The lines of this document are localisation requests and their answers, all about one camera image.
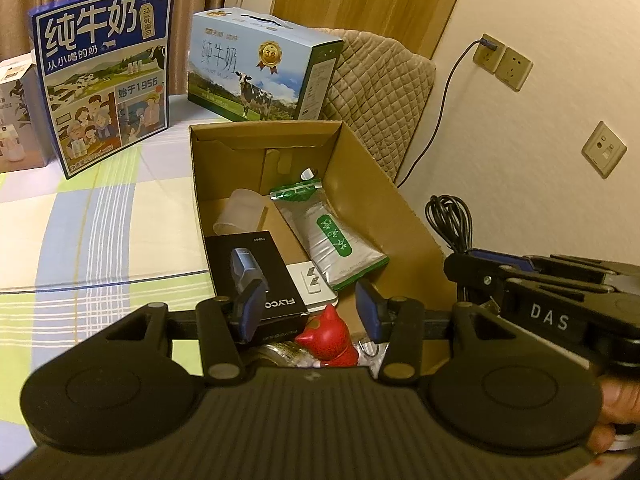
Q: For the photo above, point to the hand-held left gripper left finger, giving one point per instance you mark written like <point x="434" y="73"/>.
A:
<point x="250" y="307"/>

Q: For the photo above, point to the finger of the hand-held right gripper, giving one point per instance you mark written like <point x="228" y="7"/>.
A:
<point x="510" y="261"/>
<point x="475" y="275"/>

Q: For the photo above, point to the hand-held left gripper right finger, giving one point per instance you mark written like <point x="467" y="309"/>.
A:
<point x="367" y="310"/>

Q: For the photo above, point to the black shaver box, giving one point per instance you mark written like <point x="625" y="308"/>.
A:
<point x="222" y="270"/>

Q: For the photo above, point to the red cat figurine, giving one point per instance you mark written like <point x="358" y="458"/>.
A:
<point x="325" y="335"/>

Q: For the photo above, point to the translucent plastic cup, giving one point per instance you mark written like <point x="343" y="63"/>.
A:
<point x="240" y="210"/>

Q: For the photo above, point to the cardboard box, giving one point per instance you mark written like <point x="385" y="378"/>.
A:
<point x="360" y="180"/>

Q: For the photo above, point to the person's right hand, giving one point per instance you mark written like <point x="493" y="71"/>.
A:
<point x="620" y="400"/>

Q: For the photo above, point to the plaid tablecloth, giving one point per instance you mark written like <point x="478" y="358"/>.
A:
<point x="100" y="220"/>

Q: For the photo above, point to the chair with quilted cover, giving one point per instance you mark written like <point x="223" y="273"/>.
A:
<point x="380" y="85"/>

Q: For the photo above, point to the light blue milk carton box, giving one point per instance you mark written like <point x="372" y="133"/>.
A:
<point x="235" y="70"/>

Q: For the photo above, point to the dark blue milk carton box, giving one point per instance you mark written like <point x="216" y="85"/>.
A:
<point x="100" y="85"/>

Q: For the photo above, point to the white humidifier box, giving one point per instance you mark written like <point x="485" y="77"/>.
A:
<point x="20" y="125"/>

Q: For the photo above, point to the beige wall data socket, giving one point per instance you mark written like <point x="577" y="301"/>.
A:
<point x="604" y="149"/>

